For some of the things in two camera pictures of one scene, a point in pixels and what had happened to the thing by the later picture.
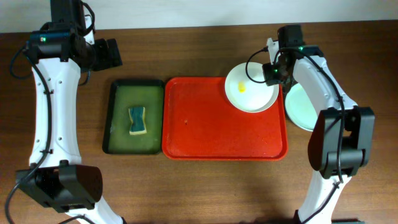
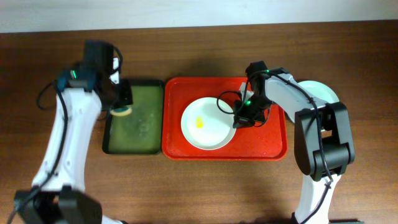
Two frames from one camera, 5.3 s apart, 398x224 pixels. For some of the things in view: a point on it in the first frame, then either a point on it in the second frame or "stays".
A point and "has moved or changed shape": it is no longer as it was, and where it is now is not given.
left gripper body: x=109 y=54 → x=123 y=94
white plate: x=246 y=95 has moved or changed shape
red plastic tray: x=199 y=122 stays
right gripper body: x=271 y=73 → x=252 y=109
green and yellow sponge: x=137 y=126 → x=120 y=111
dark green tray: x=125 y=94 stays
